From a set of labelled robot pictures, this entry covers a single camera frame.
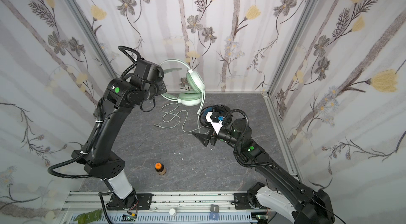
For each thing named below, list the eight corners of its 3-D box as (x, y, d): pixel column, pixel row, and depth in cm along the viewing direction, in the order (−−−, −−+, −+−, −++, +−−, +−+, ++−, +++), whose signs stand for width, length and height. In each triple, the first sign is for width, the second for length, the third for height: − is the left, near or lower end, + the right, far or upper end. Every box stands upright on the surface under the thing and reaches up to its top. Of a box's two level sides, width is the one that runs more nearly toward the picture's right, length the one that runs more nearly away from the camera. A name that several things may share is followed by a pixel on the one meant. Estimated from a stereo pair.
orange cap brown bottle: (158, 175, 84) (154, 169, 76) (160, 168, 86) (155, 162, 78) (165, 175, 84) (161, 169, 76) (166, 169, 86) (162, 162, 79)
